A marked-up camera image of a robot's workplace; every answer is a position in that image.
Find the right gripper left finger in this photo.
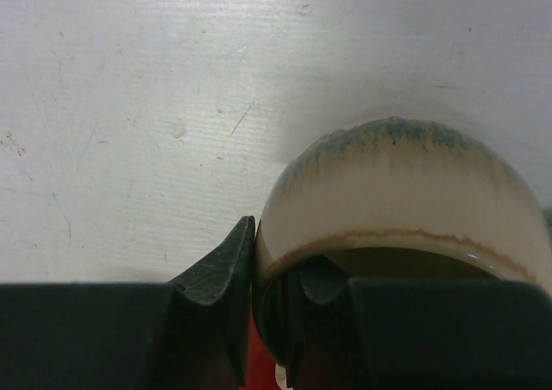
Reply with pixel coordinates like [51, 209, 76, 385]
[1, 217, 255, 389]

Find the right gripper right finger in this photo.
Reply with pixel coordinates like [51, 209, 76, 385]
[286, 257, 551, 389]

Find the red mug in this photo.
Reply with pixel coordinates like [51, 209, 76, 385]
[244, 317, 280, 390]

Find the beige mug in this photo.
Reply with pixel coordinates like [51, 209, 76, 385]
[253, 118, 551, 389]

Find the green mug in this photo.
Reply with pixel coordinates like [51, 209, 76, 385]
[543, 207, 552, 236]

